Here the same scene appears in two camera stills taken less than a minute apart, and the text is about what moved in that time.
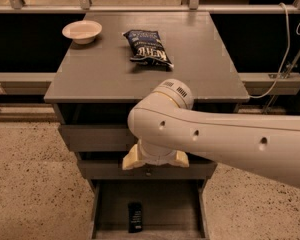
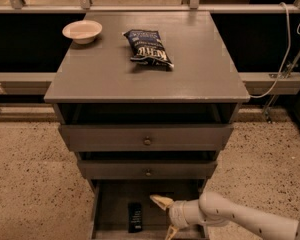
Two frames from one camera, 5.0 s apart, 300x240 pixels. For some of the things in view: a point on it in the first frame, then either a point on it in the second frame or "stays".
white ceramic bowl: (83, 32) stays
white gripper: (155, 159) to (176, 214)
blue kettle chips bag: (147, 46) stays
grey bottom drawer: (172, 209) stays
